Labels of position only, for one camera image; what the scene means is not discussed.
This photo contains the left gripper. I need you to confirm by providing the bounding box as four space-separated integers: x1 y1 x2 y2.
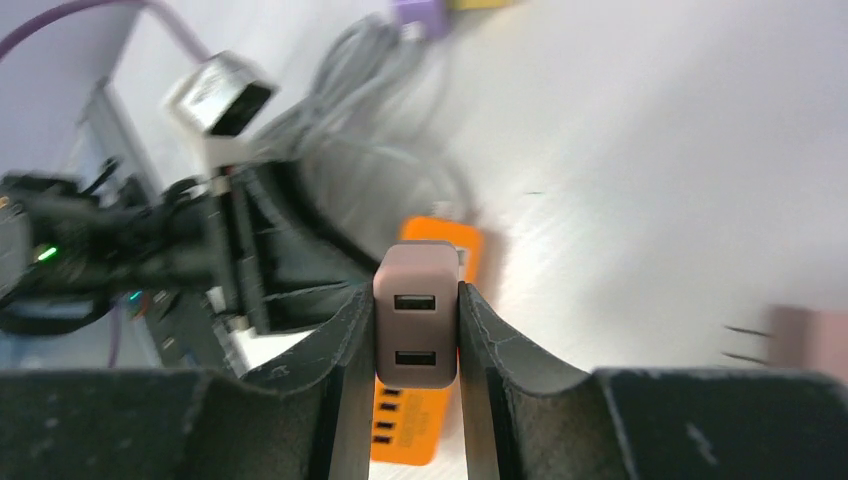
203 162 379 335

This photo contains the orange power strip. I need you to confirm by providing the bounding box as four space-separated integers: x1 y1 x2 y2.
371 216 484 466

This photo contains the purple power strip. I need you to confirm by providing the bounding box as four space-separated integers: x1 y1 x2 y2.
391 0 450 39

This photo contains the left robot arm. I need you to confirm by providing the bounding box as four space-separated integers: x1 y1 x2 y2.
1 161 378 336

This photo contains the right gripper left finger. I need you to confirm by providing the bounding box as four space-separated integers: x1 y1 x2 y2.
1 287 374 479

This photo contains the grey coiled cable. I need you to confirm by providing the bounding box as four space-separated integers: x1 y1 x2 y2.
251 16 478 253

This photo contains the pink USB charger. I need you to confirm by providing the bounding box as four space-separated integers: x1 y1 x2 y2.
373 241 460 389
721 305 847 383

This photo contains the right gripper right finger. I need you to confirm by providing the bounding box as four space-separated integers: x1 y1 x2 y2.
458 284 847 479

